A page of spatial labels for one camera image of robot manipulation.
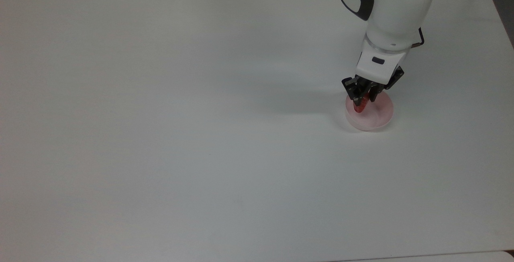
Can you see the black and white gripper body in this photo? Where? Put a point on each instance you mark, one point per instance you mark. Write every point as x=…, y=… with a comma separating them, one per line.
x=379, y=63

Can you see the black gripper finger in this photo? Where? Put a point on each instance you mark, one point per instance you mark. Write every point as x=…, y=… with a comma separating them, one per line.
x=357, y=91
x=374, y=92

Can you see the red strawberry with green stem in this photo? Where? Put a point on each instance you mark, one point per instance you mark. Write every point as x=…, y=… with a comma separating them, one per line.
x=360, y=107

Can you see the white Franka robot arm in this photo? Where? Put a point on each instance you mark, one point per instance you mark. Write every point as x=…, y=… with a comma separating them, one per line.
x=393, y=9

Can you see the pink plastic bowl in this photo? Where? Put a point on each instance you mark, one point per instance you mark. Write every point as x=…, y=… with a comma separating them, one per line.
x=377, y=115

